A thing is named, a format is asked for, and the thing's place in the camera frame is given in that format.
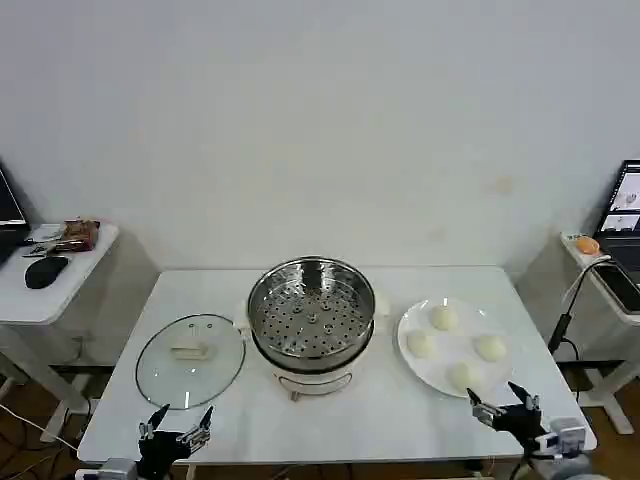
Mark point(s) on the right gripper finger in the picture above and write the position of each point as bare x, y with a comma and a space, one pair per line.
487, 412
530, 402

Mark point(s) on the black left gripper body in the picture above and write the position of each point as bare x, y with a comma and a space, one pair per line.
157, 450

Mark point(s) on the round glass lid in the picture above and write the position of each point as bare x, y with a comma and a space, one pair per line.
165, 370

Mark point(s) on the orange round object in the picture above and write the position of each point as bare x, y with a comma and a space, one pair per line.
587, 245

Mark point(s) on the white round plate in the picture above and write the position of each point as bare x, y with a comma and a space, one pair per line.
450, 351

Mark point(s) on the steel perforated steamer basket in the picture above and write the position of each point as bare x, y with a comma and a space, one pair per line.
340, 325

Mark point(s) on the white steamed bun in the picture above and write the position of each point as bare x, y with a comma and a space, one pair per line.
491, 347
465, 377
444, 318
421, 345

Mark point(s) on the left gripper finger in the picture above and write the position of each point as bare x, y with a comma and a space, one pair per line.
197, 436
150, 427

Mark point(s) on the small dark desk item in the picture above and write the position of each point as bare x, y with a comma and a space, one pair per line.
36, 250

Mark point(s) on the black tablet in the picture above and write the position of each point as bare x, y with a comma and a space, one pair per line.
622, 287

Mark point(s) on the white side table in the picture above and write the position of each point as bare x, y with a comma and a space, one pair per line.
75, 285
600, 295

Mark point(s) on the black computer mouse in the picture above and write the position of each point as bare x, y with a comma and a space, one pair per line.
45, 272

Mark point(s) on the black laptop lit screen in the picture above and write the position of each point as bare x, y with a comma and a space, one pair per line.
625, 200

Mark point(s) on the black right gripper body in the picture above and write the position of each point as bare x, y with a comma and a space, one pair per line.
522, 425

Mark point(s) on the brown snack packet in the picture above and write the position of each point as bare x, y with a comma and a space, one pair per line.
80, 236

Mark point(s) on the black laptop dark screen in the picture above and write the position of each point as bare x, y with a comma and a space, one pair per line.
10, 200

